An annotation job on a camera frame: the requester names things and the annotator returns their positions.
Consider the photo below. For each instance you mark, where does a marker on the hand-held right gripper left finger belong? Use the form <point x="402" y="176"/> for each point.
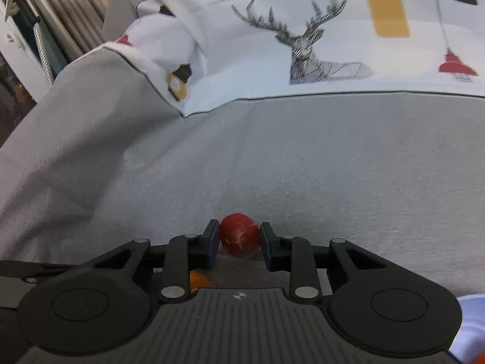
<point x="212" y="242"/>

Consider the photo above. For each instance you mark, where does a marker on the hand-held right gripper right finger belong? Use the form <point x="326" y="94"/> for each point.
<point x="265" y="246"/>

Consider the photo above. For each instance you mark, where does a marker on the grey striped curtain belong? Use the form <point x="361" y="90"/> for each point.
<point x="64" y="15"/>

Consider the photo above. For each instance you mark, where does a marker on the orange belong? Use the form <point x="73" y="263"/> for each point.
<point x="197" y="281"/>
<point x="480" y="359"/>

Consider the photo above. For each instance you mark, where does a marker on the light blue plate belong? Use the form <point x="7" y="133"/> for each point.
<point x="471" y="322"/>

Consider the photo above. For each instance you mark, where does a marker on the red fruit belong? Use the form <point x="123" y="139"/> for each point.
<point x="238" y="235"/>

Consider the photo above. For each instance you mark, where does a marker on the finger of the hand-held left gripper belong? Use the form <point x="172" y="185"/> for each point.
<point x="30" y="267"/>

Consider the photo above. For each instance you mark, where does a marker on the grey duvet with deer print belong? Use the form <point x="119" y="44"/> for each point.
<point x="322" y="26"/>

